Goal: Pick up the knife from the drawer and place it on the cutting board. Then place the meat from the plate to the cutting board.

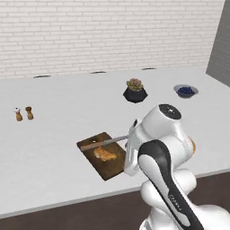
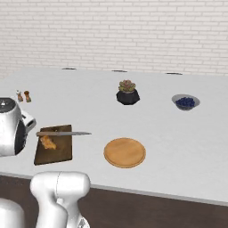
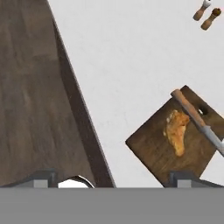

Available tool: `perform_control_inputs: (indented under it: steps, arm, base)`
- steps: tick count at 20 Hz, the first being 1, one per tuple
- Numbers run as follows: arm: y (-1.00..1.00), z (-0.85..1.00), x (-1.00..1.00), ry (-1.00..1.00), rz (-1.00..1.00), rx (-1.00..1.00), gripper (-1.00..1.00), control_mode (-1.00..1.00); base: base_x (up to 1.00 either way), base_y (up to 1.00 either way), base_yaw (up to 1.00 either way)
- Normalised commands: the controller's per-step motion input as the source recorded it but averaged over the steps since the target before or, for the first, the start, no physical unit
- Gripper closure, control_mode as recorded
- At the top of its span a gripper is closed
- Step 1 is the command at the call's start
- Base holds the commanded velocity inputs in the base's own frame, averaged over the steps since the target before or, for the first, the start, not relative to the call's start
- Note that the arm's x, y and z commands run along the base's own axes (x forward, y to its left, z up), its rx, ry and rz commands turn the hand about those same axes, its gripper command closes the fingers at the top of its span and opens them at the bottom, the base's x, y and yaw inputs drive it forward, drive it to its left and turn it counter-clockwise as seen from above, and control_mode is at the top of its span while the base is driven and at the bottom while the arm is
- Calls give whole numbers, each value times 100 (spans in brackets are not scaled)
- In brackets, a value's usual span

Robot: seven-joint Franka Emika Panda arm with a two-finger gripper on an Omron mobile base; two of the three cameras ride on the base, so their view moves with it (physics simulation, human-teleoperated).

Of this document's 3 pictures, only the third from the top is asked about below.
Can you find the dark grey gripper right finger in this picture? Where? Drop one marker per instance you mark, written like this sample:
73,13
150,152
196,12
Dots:
184,179

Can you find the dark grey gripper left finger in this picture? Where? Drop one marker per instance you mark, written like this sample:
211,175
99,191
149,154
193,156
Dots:
43,178

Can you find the white plate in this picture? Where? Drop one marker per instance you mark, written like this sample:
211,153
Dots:
74,183

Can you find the dark wooden cutting board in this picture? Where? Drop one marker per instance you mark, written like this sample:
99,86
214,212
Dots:
163,148

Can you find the golden fried meat piece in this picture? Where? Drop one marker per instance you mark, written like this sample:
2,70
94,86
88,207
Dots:
176,132

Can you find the wooden shaker with brown top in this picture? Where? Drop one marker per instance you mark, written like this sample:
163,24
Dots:
211,19

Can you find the wooden shaker with white top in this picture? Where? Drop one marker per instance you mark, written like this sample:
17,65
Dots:
202,10

